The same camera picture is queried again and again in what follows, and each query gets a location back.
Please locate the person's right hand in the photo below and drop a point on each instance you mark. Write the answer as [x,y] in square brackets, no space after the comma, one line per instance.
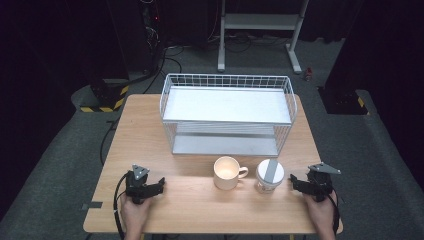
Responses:
[320,211]

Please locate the black base with hazard stripes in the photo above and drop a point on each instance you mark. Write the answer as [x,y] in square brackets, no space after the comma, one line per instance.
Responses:
[343,101]
[106,96]

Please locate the person's left hand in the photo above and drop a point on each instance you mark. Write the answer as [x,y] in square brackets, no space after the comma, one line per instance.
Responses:
[135,213]

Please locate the grey metal stand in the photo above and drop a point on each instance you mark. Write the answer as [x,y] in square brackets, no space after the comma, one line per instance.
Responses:
[260,21]

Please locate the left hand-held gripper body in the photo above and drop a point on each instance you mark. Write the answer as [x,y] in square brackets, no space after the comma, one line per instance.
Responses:
[136,186]

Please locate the cream ceramic mug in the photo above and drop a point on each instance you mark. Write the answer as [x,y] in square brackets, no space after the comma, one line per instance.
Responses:
[226,182]

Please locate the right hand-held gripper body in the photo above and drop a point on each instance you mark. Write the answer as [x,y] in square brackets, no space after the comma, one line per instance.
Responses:
[320,181]

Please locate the grey tape strip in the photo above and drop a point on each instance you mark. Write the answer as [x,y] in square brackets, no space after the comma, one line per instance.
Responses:
[92,205]

